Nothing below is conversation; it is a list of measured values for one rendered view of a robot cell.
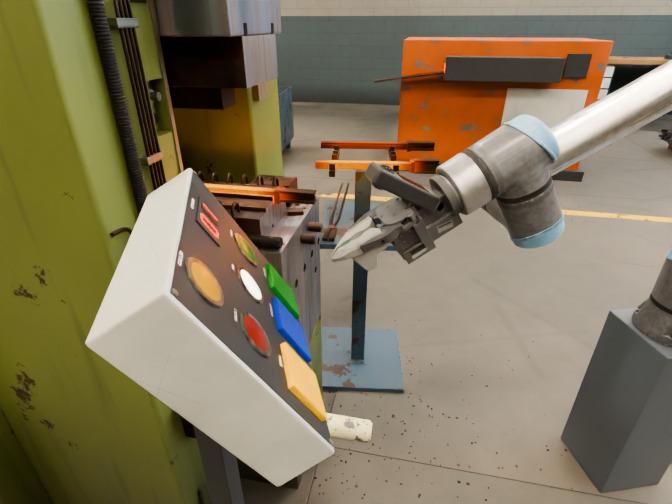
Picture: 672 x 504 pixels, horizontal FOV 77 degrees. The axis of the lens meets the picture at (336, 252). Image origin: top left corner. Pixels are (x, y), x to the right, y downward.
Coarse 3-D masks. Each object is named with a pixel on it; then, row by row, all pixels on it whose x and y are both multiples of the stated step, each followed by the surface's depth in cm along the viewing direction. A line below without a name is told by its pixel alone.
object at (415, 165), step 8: (320, 160) 142; (328, 160) 142; (336, 160) 142; (344, 160) 142; (416, 160) 138; (424, 160) 138; (432, 160) 138; (320, 168) 141; (328, 168) 140; (336, 168) 140; (344, 168) 140; (352, 168) 140; (360, 168) 140; (392, 168) 139; (400, 168) 139; (408, 168) 139; (416, 168) 140; (424, 168) 139; (432, 168) 139
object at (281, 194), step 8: (208, 184) 112; (216, 184) 112; (232, 192) 109; (240, 192) 109; (248, 192) 108; (256, 192) 108; (264, 192) 108; (272, 192) 107; (280, 192) 107; (288, 192) 106; (296, 192) 106; (304, 192) 106; (312, 192) 106; (280, 200) 108; (288, 200) 107; (296, 200) 107; (304, 200) 107; (312, 200) 107
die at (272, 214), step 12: (216, 192) 109; (228, 192) 109; (228, 204) 104; (240, 204) 104; (252, 204) 104; (264, 204) 104; (276, 204) 110; (240, 216) 100; (252, 216) 100; (264, 216) 102; (276, 216) 111; (252, 228) 100; (264, 228) 103
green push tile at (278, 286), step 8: (272, 272) 67; (272, 280) 64; (280, 280) 68; (272, 288) 63; (280, 288) 65; (288, 288) 70; (280, 296) 64; (288, 296) 67; (288, 304) 65; (296, 304) 69; (296, 312) 66
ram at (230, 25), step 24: (168, 0) 75; (192, 0) 75; (216, 0) 74; (240, 0) 78; (264, 0) 89; (168, 24) 77; (192, 24) 76; (216, 24) 76; (240, 24) 79; (264, 24) 91
